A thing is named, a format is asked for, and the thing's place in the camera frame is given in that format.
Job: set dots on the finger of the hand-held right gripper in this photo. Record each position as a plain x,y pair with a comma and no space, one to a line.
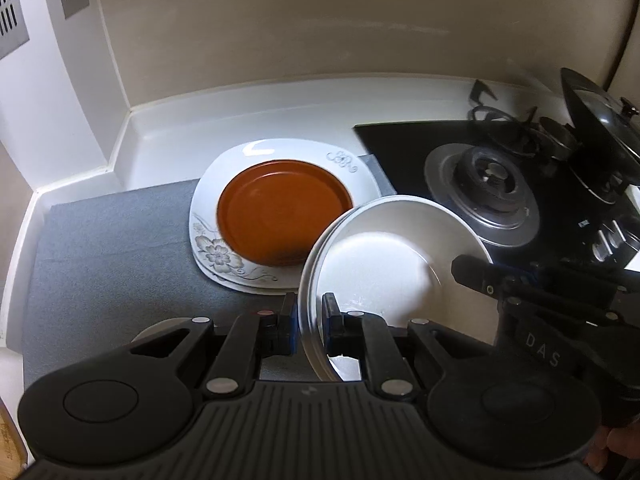
480,275

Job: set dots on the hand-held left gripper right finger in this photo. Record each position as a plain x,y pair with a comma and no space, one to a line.
328,325

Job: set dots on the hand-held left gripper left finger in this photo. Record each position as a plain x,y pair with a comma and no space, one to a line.
293,332

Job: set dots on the white square floral plate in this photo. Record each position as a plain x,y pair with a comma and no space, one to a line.
250,290
225,170

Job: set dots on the brown round plate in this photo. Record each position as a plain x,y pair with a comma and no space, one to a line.
280,210

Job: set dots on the person's right hand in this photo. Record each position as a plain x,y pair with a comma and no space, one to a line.
622,447

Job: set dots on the large stove burner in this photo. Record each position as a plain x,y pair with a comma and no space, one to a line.
480,175

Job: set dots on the stove knob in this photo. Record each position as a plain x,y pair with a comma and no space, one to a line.
626,235
604,246

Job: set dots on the black glass gas stove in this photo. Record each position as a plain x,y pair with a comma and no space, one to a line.
400,150

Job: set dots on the small stove burner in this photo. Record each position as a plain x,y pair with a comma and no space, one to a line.
557,135

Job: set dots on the black pan support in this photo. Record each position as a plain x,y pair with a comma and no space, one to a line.
479,94

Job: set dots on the black-rimmed pot lid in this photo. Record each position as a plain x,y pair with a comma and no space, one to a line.
595,110

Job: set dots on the grey mat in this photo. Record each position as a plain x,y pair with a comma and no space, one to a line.
100,260

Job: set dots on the wooden cutting board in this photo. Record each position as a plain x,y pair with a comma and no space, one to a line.
7,445

